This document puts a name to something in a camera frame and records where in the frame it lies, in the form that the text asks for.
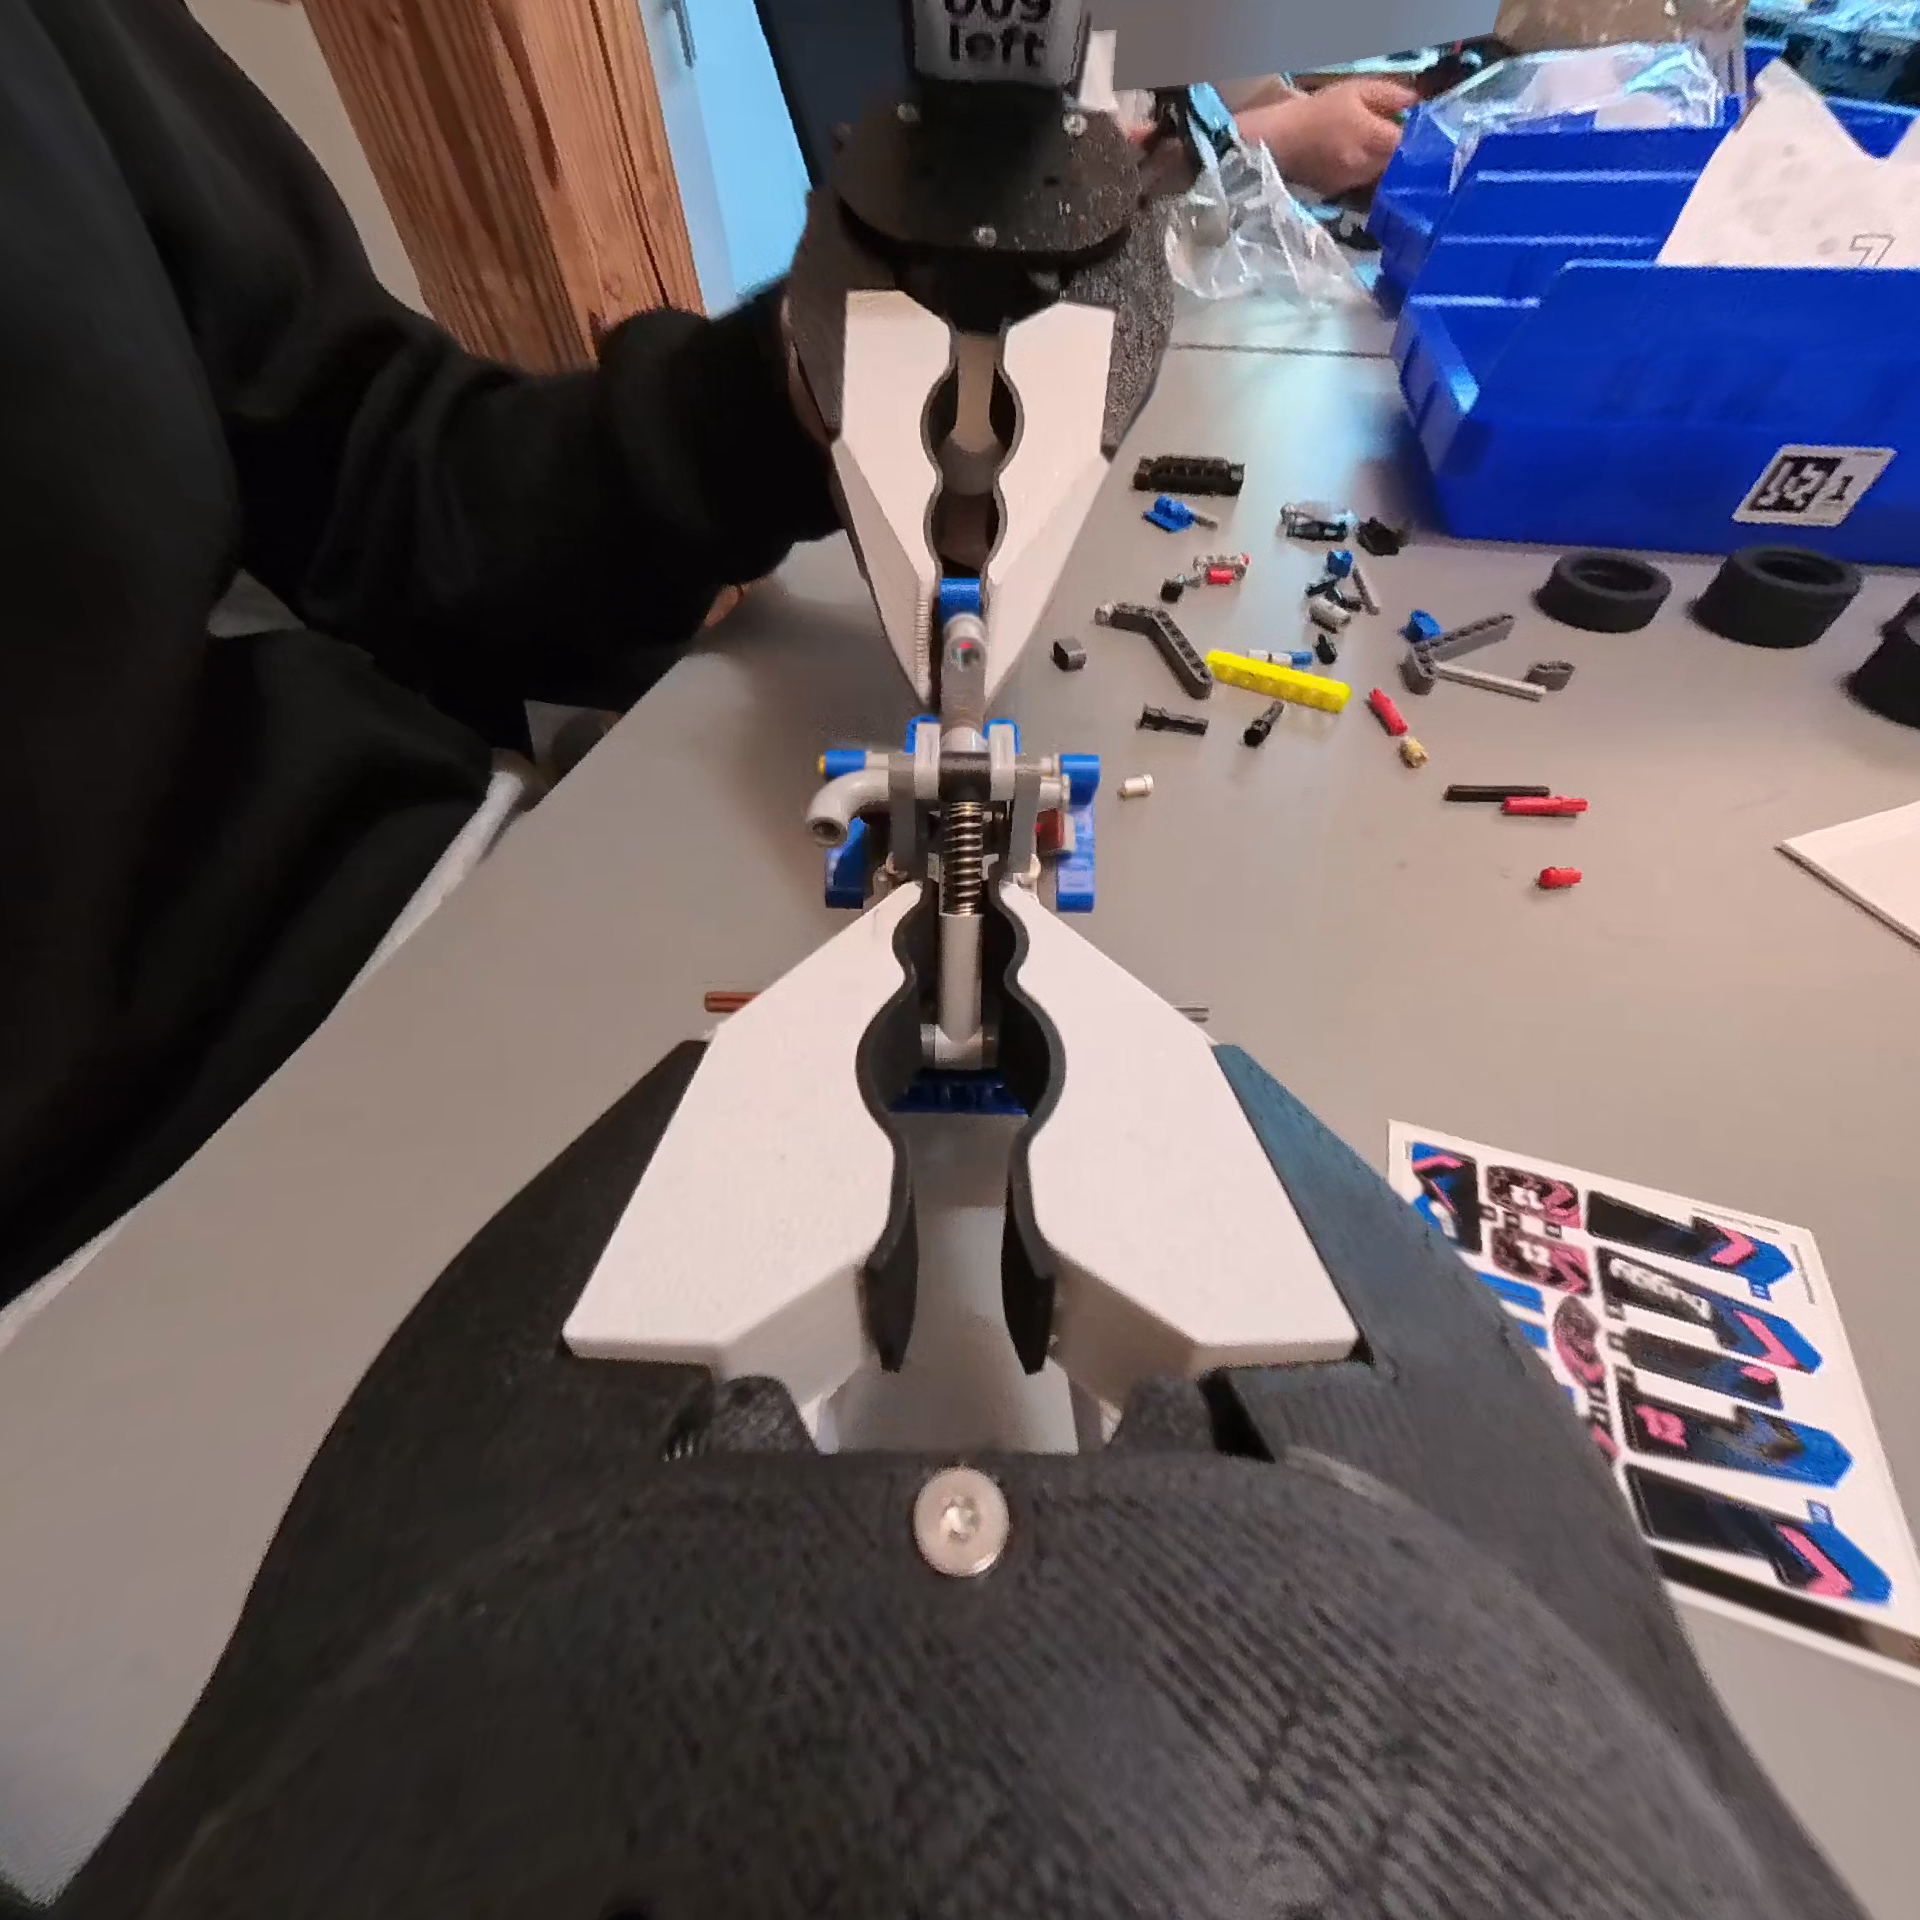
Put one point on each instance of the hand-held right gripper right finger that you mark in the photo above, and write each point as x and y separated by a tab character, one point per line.
1185	1201

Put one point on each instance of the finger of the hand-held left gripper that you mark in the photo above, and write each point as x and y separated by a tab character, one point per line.
885	436
1058	436

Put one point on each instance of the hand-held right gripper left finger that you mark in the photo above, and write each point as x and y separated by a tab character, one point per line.
721	1201

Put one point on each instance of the red lego axle assembly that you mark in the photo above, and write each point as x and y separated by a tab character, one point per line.
963	646

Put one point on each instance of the grey and blue lego chassis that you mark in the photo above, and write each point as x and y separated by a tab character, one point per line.
960	780

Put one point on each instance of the black lego beam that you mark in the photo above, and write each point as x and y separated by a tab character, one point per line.
1185	477

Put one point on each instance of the red and grey lego pin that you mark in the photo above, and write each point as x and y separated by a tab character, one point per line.
1223	571

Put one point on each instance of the dark grey angled lego beam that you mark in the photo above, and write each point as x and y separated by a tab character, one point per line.
1161	646

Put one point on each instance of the grey and black lego piece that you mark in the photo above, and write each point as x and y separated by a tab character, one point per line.
1319	522

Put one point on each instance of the black lego pin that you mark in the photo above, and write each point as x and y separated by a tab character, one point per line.
1261	727
1172	722

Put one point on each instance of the yellow lego beam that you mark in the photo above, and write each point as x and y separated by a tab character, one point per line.
1279	678

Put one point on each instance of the dark grey L-shaped lego beam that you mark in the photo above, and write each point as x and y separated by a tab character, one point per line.
1448	649

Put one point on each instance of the lego sticker sheet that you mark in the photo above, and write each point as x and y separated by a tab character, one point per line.
1651	1349

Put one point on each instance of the light grey lego axle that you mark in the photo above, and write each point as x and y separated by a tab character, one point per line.
1493	682

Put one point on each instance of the black lego axle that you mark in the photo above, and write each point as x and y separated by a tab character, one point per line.
1495	791

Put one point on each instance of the long red lego pin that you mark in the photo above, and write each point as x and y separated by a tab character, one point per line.
1546	806

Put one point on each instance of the closed lego instruction booklet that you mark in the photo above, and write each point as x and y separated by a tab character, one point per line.
1875	879

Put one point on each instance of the wooden panel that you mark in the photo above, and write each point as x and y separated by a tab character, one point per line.
511	165

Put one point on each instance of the blue plastic storage bin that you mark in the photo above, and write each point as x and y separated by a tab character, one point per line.
1651	406
1515	196

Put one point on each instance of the white paper bag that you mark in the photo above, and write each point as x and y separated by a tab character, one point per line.
1786	196

